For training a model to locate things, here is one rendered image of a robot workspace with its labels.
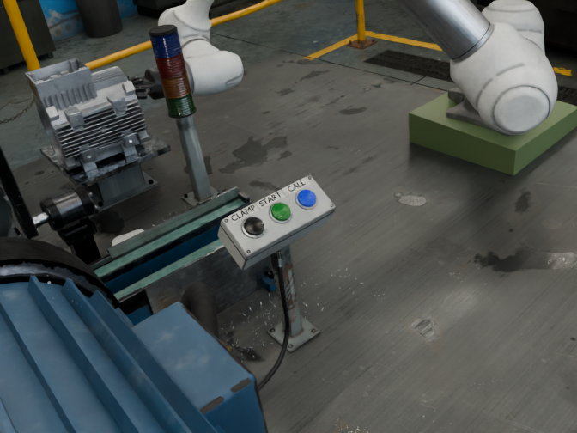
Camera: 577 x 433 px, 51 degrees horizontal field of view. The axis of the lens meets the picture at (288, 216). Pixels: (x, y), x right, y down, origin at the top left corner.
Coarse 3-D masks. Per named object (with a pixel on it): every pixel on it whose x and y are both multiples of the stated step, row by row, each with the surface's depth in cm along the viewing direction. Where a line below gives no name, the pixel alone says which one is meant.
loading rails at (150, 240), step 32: (224, 192) 124; (160, 224) 118; (192, 224) 119; (128, 256) 113; (160, 256) 115; (192, 256) 110; (224, 256) 110; (128, 288) 105; (160, 288) 104; (224, 288) 113; (256, 288) 118
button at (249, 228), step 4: (252, 216) 90; (248, 220) 89; (252, 220) 89; (256, 220) 89; (260, 220) 90; (244, 224) 89; (248, 224) 89; (252, 224) 89; (256, 224) 89; (260, 224) 89; (244, 228) 89; (248, 228) 88; (252, 228) 89; (256, 228) 89; (260, 228) 89; (248, 232) 88; (252, 232) 88; (256, 232) 88; (260, 232) 89
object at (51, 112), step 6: (126, 84) 139; (132, 84) 140; (126, 90) 139; (132, 90) 139; (48, 108) 132; (54, 108) 133; (48, 114) 132; (54, 114) 132; (144, 132) 146; (138, 138) 146; (144, 138) 146; (72, 156) 139; (66, 162) 139; (72, 162) 139; (72, 168) 141
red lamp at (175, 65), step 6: (180, 54) 129; (156, 60) 129; (162, 60) 128; (168, 60) 127; (174, 60) 128; (180, 60) 129; (162, 66) 128; (168, 66) 128; (174, 66) 128; (180, 66) 129; (162, 72) 129; (168, 72) 129; (174, 72) 129; (180, 72) 130; (168, 78) 130
